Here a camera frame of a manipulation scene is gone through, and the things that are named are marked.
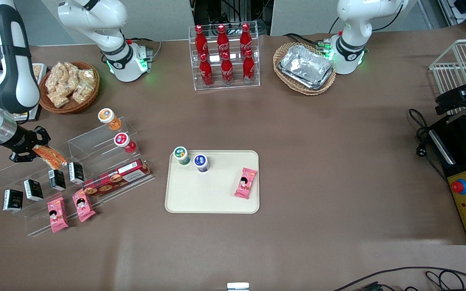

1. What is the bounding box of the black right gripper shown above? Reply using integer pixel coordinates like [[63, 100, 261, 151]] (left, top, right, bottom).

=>
[[2, 126, 51, 163]]

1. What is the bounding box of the sandwich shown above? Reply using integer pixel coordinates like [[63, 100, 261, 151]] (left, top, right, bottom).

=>
[[32, 145, 68, 170]]

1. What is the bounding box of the white rectangular snack tray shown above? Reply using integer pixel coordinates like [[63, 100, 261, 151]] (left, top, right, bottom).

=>
[[15, 63, 48, 122]]

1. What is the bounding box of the aluminium foil tray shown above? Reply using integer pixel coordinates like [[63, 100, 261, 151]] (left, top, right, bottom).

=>
[[281, 44, 333, 84], [278, 61, 335, 90]]

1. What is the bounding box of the beige plastic tray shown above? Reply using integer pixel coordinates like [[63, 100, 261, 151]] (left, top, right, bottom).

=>
[[165, 150, 261, 214]]

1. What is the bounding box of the black machine with yellow panel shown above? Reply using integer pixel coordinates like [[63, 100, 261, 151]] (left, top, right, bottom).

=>
[[427, 113, 466, 246]]

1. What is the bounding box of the small black carton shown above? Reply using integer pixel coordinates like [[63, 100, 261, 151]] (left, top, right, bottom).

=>
[[48, 169, 66, 191], [23, 179, 44, 202], [68, 162, 86, 184], [2, 189, 24, 213]]

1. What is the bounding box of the short silver metal bar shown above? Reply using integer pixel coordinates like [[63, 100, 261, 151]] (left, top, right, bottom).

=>
[[428, 129, 457, 166]]

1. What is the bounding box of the brown wicker basket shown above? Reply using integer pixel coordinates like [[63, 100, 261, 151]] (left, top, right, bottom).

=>
[[37, 61, 100, 115]]

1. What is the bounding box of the clear bag of snacks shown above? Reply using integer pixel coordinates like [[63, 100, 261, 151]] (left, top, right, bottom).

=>
[[77, 69, 97, 86], [58, 75, 76, 97], [71, 83, 92, 105], [46, 61, 67, 93], [64, 62, 80, 83], [48, 91, 70, 109]]

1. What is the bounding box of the clear acrylic stepped riser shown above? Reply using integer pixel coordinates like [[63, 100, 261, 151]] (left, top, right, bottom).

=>
[[67, 117, 155, 202], [0, 152, 104, 237]]

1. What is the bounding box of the pink snack pack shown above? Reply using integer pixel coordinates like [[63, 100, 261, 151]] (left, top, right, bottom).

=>
[[234, 167, 258, 200], [72, 189, 96, 223], [47, 197, 70, 233]]

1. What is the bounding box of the orange lid small bottle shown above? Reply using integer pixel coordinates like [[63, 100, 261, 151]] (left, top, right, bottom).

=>
[[97, 108, 123, 131]]

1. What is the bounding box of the red emergency stop button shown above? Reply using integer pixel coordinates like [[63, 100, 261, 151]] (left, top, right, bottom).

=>
[[450, 179, 466, 196]]

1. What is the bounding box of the red cookie box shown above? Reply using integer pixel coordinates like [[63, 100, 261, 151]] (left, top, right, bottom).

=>
[[83, 158, 153, 197]]

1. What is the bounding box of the red lid small bottle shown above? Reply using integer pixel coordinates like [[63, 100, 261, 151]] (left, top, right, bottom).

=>
[[114, 132, 137, 154]]

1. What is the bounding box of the light wicker basket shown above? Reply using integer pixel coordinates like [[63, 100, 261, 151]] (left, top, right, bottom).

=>
[[273, 42, 337, 96]]

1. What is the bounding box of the green lid small bottle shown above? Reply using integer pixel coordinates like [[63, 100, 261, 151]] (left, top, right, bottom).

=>
[[173, 146, 191, 166]]

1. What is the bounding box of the blue lid small bottle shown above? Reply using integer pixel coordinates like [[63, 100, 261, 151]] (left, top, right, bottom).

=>
[[193, 154, 210, 173]]

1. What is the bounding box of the red cola bottle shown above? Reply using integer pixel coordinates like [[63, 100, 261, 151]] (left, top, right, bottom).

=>
[[240, 23, 252, 53], [217, 25, 229, 55], [195, 25, 208, 57], [221, 53, 234, 84], [199, 53, 214, 86], [243, 50, 255, 83]]

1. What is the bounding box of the clear acrylic bottle rack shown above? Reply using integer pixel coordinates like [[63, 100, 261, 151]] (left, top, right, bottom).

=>
[[189, 23, 261, 91]]

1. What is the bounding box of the black power cable with plug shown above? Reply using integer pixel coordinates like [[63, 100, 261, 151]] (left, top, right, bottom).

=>
[[408, 108, 449, 183]]

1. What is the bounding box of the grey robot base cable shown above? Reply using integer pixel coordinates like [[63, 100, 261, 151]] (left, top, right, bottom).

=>
[[146, 38, 163, 61]]

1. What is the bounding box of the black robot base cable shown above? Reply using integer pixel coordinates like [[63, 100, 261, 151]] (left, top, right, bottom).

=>
[[284, 33, 330, 48]]

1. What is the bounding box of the looped black cable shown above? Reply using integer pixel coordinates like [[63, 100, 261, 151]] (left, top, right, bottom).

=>
[[425, 270, 466, 291]]

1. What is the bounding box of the long black cable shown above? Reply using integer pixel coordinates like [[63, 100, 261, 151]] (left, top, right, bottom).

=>
[[332, 266, 466, 291]]

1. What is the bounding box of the dark equipment with cables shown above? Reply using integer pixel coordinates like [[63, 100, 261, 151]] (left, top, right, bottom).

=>
[[193, 0, 273, 36]]

